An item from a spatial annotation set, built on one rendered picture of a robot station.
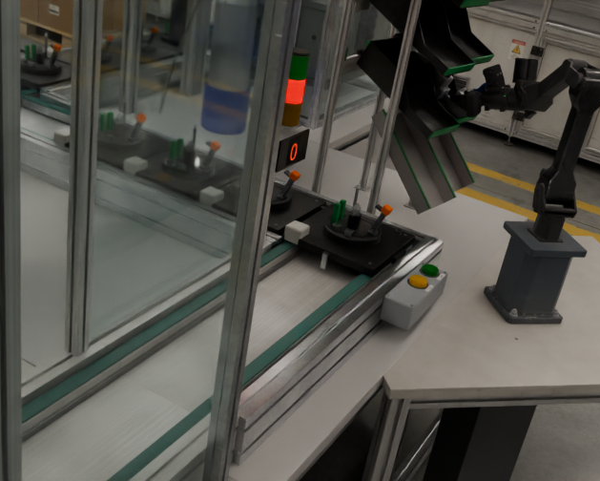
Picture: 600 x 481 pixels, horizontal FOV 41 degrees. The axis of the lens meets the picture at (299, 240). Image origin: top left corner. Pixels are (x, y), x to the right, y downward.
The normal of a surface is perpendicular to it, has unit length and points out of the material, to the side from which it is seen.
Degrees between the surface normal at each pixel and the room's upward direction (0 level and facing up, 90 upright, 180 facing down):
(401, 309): 90
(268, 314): 0
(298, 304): 0
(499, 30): 90
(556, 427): 0
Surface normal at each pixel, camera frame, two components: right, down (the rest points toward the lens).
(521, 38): -0.52, 0.32
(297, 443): 0.15, -0.88
